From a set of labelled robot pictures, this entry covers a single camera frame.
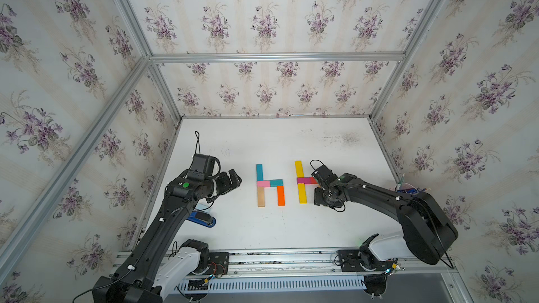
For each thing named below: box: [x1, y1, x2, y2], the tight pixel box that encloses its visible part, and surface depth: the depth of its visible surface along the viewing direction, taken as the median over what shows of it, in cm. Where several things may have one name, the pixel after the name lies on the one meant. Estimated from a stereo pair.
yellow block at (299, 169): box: [294, 160, 305, 179], surface depth 100 cm
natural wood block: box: [256, 186, 266, 208], surface depth 92 cm
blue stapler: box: [186, 211, 217, 228], surface depth 83 cm
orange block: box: [277, 185, 286, 207], surface depth 91 cm
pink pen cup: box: [389, 182, 428, 194], surface depth 83 cm
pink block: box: [256, 180, 271, 188], surface depth 95 cm
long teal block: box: [256, 164, 264, 182], surface depth 97 cm
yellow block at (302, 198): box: [297, 183, 309, 205], surface depth 93 cm
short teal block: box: [269, 178, 285, 188], surface depth 95 cm
